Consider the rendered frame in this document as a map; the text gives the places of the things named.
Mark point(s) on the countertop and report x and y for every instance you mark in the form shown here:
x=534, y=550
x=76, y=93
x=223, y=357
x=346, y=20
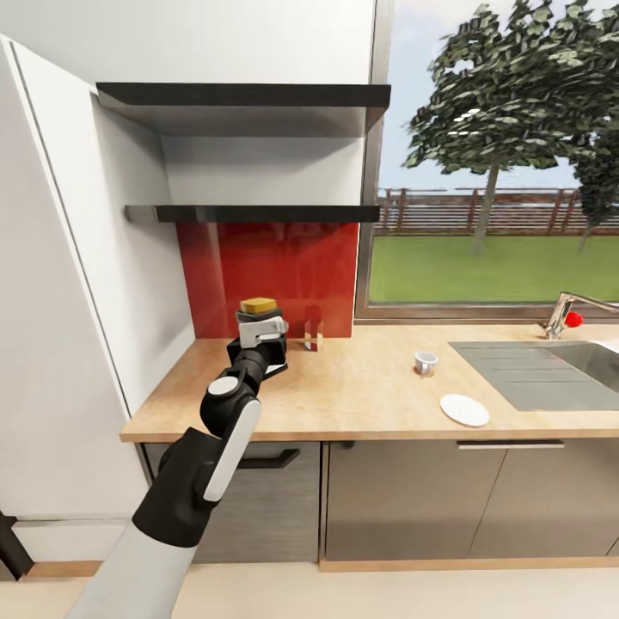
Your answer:
x=368, y=388

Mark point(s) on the drop in sink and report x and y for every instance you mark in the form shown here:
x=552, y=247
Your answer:
x=551, y=375

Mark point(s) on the coffee cup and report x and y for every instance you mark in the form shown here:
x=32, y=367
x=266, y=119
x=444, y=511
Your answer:
x=425, y=361

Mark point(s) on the dishwasher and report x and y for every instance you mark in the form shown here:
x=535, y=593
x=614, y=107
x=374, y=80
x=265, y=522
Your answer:
x=269, y=512

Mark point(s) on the saucer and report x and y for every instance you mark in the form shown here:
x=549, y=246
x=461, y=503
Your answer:
x=463, y=408

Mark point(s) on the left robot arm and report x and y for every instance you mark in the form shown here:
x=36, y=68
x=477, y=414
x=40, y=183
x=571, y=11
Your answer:
x=143, y=574

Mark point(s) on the bottle of coffee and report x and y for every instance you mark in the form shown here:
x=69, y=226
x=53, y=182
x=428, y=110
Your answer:
x=258, y=310

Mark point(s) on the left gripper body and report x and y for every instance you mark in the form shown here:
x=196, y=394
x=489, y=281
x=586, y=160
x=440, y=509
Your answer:
x=268, y=352

